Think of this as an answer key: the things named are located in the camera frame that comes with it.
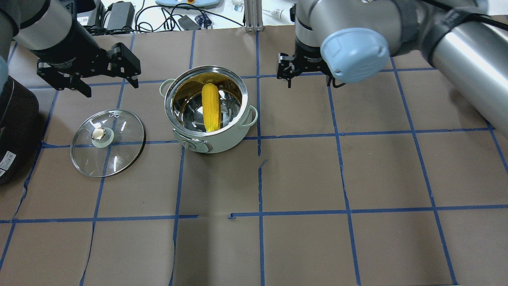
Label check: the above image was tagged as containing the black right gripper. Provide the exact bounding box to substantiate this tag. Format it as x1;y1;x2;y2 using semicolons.
277;42;342;89

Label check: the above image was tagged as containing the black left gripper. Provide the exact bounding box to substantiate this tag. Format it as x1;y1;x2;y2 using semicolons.
37;43;141;98

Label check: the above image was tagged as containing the glass pot lid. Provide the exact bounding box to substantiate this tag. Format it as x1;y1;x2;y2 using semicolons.
69;109;146;178

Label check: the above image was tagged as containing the yellow corn cob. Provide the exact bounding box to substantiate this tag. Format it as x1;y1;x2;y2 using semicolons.
201;83;221;132

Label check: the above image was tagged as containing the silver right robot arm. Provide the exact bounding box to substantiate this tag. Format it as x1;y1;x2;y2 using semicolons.
276;0;508;135

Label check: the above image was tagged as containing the pale green cooking pot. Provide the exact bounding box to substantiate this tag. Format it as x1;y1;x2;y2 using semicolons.
159;66;259;153

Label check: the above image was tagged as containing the black power adapter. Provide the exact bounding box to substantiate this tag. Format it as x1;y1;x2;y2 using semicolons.
105;2;135;30

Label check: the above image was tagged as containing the black rice cooker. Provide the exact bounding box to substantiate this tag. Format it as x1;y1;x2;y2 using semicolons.
0;76;39;185

